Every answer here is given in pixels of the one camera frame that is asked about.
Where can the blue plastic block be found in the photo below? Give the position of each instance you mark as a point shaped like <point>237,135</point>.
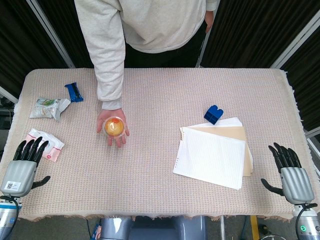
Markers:
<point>213,114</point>

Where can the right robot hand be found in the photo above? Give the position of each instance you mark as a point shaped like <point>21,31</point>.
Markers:
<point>296,183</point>

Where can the lined white paper sheet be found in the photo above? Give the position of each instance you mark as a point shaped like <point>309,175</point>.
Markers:
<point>210,160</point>

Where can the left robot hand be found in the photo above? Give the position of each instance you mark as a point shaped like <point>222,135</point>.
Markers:
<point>18,175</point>

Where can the person's grey sweatshirt torso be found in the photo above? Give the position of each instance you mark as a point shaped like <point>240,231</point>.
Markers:
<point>162,22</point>

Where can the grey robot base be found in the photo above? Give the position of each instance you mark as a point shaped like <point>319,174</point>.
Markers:
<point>152,228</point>

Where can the beige manila folder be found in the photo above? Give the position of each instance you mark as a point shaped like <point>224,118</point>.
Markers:
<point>235,133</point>

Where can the beige woven tablecloth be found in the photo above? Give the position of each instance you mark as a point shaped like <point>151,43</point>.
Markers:
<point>160,140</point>

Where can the orange jelly cup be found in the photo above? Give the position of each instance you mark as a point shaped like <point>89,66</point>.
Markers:
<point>114,127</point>

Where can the blue snack bar wrapper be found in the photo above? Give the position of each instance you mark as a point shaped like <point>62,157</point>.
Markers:
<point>74,92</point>

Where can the pink wet wipes pack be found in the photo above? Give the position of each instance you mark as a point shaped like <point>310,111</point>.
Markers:
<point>53,147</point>

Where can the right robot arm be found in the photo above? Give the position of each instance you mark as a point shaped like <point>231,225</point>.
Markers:
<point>308,222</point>

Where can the silver green snack bag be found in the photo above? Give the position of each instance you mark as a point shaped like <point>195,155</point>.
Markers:
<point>47,108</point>

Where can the plain white paper sheet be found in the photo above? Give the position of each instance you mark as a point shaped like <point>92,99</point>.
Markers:
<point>231,122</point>

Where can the person's open hand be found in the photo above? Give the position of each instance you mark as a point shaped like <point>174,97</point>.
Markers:
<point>102,120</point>

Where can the person's hanging hand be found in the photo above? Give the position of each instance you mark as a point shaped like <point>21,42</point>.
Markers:
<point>209,21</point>

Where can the person's grey sleeved forearm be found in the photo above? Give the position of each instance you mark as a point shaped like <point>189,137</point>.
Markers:
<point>110,62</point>

